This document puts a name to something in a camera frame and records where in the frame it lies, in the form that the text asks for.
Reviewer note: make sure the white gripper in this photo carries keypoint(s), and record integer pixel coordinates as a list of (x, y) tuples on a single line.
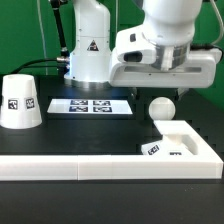
[(135, 62)]

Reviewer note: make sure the white lamp shade cone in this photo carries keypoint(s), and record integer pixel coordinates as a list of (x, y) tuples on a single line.
[(20, 107)]

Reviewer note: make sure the white marker tag plate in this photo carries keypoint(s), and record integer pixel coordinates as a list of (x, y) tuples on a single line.
[(87, 106)]

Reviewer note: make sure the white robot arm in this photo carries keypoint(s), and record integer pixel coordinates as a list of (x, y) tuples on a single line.
[(166, 23)]

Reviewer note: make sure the white lamp base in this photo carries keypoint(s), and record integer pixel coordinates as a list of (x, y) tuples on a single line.
[(178, 139)]

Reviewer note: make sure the white L-shaped wall fence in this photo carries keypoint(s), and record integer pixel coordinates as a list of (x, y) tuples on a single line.
[(205, 165)]

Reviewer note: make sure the white lamp bulb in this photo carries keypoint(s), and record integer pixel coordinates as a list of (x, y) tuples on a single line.
[(162, 108)]

